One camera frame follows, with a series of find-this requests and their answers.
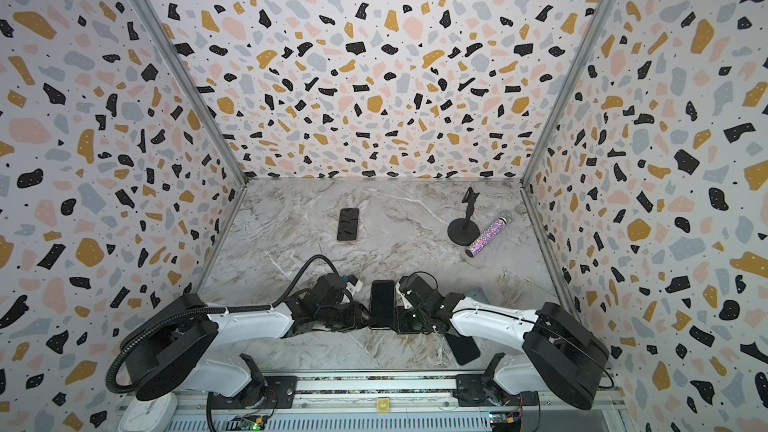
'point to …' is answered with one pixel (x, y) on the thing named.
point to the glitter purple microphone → (489, 235)
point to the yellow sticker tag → (384, 405)
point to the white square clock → (150, 415)
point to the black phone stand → (464, 231)
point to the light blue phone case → (476, 292)
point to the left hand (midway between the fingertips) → (375, 320)
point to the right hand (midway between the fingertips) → (385, 323)
